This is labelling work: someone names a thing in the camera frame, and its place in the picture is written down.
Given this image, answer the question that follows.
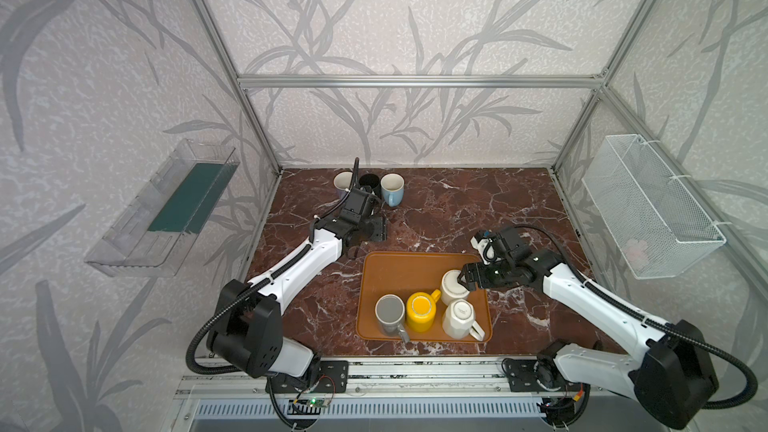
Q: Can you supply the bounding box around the purple mug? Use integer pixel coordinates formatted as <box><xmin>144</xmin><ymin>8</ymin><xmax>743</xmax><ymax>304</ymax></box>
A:
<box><xmin>333</xmin><ymin>171</ymin><xmax>353</xmax><ymax>198</ymax></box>

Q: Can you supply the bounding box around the black mug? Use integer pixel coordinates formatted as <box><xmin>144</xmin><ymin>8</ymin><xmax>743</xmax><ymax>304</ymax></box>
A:
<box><xmin>359</xmin><ymin>173</ymin><xmax>382</xmax><ymax>198</ymax></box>

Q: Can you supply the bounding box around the light blue mug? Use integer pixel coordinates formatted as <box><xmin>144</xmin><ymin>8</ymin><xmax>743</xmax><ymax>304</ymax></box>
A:
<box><xmin>380</xmin><ymin>173</ymin><xmax>405</xmax><ymax>208</ymax></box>

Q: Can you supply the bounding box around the grey mug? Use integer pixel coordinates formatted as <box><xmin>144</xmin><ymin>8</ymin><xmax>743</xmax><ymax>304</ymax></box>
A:
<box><xmin>374</xmin><ymin>294</ymin><xmax>410</xmax><ymax>343</ymax></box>

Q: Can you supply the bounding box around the yellow mug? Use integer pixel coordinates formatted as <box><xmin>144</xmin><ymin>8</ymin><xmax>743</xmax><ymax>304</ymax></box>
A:
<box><xmin>406</xmin><ymin>289</ymin><xmax>441</xmax><ymax>333</ymax></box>

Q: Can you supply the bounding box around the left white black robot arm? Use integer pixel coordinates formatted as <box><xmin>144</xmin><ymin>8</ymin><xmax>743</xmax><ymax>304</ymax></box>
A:
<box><xmin>185</xmin><ymin>161</ymin><xmax>385</xmax><ymax>389</ymax></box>

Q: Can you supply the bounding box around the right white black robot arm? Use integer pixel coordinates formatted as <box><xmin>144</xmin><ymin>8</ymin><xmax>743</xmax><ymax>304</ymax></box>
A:
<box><xmin>459</xmin><ymin>224</ymin><xmax>759</xmax><ymax>429</ymax></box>

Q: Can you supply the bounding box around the cream round mug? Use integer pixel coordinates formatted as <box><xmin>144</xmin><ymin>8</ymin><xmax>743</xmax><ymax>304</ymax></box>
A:
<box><xmin>440</xmin><ymin>269</ymin><xmax>470</xmax><ymax>306</ymax></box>

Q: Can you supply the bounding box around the white faceted mug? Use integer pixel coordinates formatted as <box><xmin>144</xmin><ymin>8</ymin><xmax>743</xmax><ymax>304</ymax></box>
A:
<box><xmin>442</xmin><ymin>299</ymin><xmax>486</xmax><ymax>341</ymax></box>

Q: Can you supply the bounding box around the brown rectangular tray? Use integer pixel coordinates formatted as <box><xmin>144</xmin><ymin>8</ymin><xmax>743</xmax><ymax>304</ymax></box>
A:
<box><xmin>355</xmin><ymin>251</ymin><xmax>494</xmax><ymax>344</ymax></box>

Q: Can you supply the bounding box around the pink item in basket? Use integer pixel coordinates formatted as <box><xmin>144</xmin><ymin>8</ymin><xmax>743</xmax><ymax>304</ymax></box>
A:
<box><xmin>622</xmin><ymin>239</ymin><xmax>650</xmax><ymax>271</ymax></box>

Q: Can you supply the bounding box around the green circuit board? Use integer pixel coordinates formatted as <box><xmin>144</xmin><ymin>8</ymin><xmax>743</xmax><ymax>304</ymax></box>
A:
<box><xmin>291</xmin><ymin>397</ymin><xmax>333</xmax><ymax>413</ymax></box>

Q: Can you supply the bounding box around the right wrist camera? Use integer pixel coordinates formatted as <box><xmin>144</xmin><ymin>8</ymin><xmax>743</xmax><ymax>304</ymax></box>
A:
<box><xmin>470</xmin><ymin>231</ymin><xmax>496</xmax><ymax>264</ymax></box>

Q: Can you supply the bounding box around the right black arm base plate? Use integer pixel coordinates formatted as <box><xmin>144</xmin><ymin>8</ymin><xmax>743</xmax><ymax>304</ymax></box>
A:
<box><xmin>501</xmin><ymin>357</ymin><xmax>583</xmax><ymax>396</ymax></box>

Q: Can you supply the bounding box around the white wire mesh basket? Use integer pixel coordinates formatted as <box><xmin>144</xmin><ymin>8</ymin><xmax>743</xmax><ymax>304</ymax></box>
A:
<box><xmin>582</xmin><ymin>134</ymin><xmax>727</xmax><ymax>280</ymax></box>

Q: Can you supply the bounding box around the aluminium front rail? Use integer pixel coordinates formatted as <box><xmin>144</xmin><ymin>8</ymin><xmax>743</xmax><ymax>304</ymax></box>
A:
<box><xmin>172</xmin><ymin>355</ymin><xmax>679</xmax><ymax>400</ymax></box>

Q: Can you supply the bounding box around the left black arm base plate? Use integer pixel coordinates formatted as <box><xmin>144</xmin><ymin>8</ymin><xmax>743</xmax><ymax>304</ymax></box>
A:
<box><xmin>268</xmin><ymin>359</ymin><xmax>350</xmax><ymax>394</ymax></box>

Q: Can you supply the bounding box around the clear plastic wall bin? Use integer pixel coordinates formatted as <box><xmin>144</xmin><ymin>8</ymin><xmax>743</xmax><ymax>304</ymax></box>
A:
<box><xmin>85</xmin><ymin>139</ymin><xmax>240</xmax><ymax>278</ymax></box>

